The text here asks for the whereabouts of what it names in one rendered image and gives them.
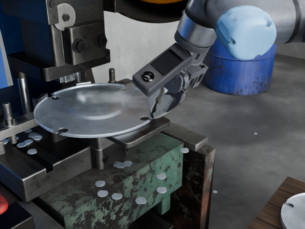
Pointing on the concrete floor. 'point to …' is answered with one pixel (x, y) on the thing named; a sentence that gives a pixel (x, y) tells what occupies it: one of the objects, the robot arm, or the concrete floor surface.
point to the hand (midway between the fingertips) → (152, 114)
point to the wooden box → (277, 205)
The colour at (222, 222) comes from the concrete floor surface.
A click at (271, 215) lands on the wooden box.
